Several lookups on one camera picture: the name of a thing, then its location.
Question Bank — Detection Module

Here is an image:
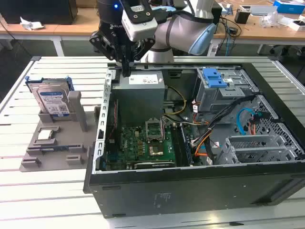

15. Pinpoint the small black box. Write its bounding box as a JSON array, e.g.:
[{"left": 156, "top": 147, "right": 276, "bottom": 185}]
[{"left": 234, "top": 9, "right": 251, "bottom": 24}]

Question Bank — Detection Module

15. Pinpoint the white flat box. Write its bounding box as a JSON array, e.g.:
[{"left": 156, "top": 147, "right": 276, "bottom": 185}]
[{"left": 277, "top": 18, "right": 305, "bottom": 31}]

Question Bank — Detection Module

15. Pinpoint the blue wire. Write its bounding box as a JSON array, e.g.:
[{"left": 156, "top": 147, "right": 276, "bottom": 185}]
[{"left": 237, "top": 107, "right": 257, "bottom": 135}]

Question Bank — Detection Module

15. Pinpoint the green motherboard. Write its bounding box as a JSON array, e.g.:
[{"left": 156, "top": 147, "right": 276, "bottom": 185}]
[{"left": 104, "top": 124, "right": 191, "bottom": 170}]

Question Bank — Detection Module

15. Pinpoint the grey parts rack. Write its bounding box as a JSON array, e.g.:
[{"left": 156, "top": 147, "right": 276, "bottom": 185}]
[{"left": 19, "top": 90, "right": 102, "bottom": 172}]

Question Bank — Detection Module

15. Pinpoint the clear plastic bag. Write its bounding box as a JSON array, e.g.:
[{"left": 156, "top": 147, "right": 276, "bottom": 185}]
[{"left": 259, "top": 11, "right": 286, "bottom": 28}]

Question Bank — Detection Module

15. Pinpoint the blue plastic latch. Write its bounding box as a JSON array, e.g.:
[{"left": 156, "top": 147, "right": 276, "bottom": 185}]
[{"left": 202, "top": 68, "right": 227, "bottom": 88}]

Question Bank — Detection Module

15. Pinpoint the blue cardboard box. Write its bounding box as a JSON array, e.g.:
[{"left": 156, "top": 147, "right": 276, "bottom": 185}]
[{"left": 273, "top": 0, "right": 305, "bottom": 14}]

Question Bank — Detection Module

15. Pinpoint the black open PC case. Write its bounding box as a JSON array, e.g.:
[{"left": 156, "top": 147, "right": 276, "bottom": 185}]
[{"left": 82, "top": 62, "right": 305, "bottom": 219}]

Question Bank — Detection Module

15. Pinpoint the yellow wire bundle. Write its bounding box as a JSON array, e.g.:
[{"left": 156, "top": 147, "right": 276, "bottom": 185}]
[{"left": 164, "top": 85, "right": 188, "bottom": 117}]

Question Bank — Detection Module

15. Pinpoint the black cable bundle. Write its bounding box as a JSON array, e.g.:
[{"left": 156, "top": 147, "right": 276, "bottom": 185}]
[{"left": 190, "top": 95, "right": 258, "bottom": 148}]

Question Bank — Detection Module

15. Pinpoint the grey metal drive cage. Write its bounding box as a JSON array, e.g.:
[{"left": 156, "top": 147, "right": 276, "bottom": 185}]
[{"left": 194, "top": 68, "right": 259, "bottom": 114}]

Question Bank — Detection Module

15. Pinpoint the grey power supply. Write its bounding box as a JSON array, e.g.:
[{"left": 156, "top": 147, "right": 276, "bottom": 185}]
[{"left": 111, "top": 71, "right": 167, "bottom": 127}]

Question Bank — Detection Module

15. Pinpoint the crumpled white paper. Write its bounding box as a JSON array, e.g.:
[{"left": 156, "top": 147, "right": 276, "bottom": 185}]
[{"left": 19, "top": 16, "right": 45, "bottom": 31}]

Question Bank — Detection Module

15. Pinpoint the grey metal disk bay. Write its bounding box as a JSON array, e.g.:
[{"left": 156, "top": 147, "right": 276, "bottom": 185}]
[{"left": 218, "top": 135, "right": 298, "bottom": 165}]

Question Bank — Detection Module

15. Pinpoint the black RAM slot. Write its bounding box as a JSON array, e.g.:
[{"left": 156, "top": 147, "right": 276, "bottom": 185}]
[{"left": 171, "top": 125, "right": 183, "bottom": 167}]

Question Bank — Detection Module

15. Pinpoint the dark RAM stick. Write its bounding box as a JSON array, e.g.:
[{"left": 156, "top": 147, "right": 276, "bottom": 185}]
[{"left": 180, "top": 124, "right": 194, "bottom": 167}]

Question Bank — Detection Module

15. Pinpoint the black camera bracket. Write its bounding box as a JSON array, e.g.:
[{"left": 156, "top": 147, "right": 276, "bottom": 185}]
[{"left": 118, "top": 0, "right": 153, "bottom": 24}]

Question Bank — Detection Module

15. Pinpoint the orange and grey wire bundle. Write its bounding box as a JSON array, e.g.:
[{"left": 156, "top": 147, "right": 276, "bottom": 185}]
[{"left": 190, "top": 132, "right": 216, "bottom": 157}]

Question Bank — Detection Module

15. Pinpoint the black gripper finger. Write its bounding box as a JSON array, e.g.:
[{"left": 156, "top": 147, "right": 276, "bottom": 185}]
[
  {"left": 126, "top": 38, "right": 156, "bottom": 77},
  {"left": 89, "top": 31, "right": 127, "bottom": 77}
]

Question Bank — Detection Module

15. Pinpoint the metal socket cover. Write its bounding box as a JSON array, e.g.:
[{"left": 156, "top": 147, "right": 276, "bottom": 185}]
[{"left": 144, "top": 117, "right": 164, "bottom": 143}]

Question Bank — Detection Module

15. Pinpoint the wooden desk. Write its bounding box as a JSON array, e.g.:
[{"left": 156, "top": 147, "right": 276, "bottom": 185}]
[{"left": 0, "top": 0, "right": 305, "bottom": 57}]

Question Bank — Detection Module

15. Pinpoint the orange wire with connector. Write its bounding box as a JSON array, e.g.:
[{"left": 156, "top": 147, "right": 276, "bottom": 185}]
[{"left": 247, "top": 114, "right": 263, "bottom": 135}]

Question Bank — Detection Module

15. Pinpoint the black graphics card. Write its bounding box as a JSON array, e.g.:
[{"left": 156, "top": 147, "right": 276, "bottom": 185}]
[{"left": 126, "top": 161, "right": 177, "bottom": 170}]

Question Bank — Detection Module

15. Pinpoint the CPU socket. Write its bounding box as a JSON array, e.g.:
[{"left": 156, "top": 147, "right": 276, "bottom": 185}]
[{"left": 148, "top": 143, "right": 165, "bottom": 158}]

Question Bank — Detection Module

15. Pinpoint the flat grey tray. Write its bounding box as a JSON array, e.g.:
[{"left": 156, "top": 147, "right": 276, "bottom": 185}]
[{"left": 250, "top": 5, "right": 278, "bottom": 16}]

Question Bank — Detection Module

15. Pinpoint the silver CPU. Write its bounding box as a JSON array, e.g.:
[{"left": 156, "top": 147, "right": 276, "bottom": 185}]
[{"left": 37, "top": 130, "right": 53, "bottom": 139}]

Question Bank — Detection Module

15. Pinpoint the large black box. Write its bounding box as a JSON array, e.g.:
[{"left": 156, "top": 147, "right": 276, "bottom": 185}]
[{"left": 0, "top": 0, "right": 78, "bottom": 25}]

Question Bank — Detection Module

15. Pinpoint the thin red wire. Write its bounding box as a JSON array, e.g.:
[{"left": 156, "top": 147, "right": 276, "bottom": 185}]
[{"left": 108, "top": 99, "right": 120, "bottom": 141}]

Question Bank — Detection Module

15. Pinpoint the hard disk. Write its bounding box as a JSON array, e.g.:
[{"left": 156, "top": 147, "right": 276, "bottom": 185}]
[{"left": 25, "top": 75, "right": 73, "bottom": 117}]

